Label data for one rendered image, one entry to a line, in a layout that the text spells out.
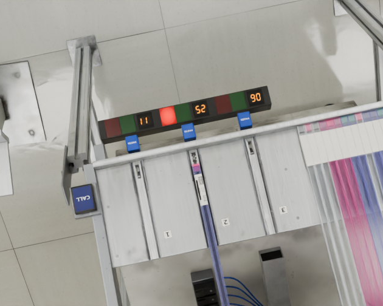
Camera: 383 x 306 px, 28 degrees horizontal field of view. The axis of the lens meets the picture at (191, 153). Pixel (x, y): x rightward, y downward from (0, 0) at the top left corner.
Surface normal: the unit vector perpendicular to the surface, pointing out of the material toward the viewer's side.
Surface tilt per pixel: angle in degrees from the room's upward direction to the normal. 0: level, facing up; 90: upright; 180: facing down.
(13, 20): 0
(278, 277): 0
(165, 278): 0
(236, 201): 43
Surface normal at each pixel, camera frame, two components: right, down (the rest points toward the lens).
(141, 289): 0.11, 0.46
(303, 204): -0.04, -0.25
